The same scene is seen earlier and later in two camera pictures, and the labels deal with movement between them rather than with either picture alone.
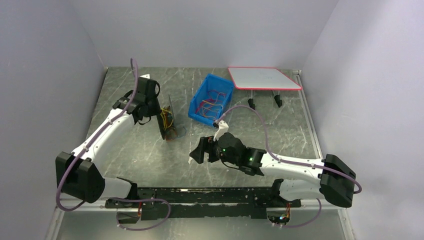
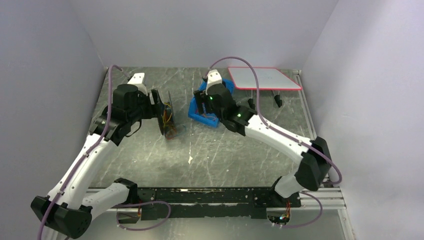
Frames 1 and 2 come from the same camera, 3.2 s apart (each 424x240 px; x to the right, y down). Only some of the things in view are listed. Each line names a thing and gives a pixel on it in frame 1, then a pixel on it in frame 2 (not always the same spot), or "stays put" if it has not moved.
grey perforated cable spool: [167, 115] stays put
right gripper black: [208, 150] → [200, 103]
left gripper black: [159, 117] stays put
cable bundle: [171, 132] stays put
